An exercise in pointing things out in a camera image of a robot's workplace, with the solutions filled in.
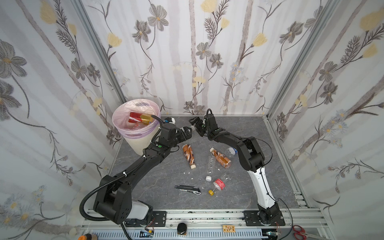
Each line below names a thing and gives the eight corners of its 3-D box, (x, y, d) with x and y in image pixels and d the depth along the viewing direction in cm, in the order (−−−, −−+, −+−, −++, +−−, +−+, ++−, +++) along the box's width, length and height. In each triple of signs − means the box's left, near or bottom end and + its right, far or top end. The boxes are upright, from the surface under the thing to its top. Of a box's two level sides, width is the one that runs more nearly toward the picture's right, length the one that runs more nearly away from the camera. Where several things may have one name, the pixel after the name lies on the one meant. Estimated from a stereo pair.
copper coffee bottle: (190, 170, 92) (190, 166, 88) (183, 149, 102) (182, 145, 98) (197, 168, 93) (197, 164, 89) (189, 147, 103) (189, 143, 99)
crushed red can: (220, 191, 83) (221, 189, 80) (212, 184, 86) (213, 181, 82) (224, 187, 85) (226, 184, 81) (217, 179, 87) (218, 177, 84)
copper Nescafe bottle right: (226, 170, 93) (227, 167, 88) (207, 154, 100) (208, 150, 96) (230, 165, 95) (232, 162, 91) (212, 150, 102) (212, 145, 98)
